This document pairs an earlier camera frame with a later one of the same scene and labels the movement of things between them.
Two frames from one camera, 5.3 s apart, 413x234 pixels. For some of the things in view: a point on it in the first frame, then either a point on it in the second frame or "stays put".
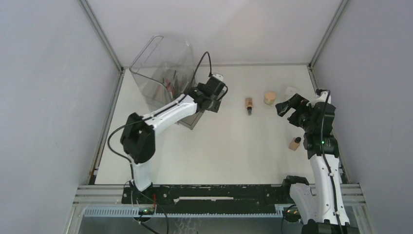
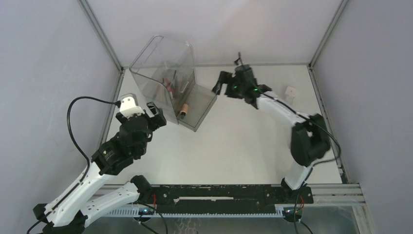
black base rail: x=209 y=199 stays put
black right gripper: x=296 y=102 -> x=228 y=78
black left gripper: x=216 y=102 -> x=158 y=120
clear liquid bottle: x=290 y=90 stays put
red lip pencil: x=159 y=92 -> x=168 y=86
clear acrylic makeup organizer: x=164 y=67 stays put
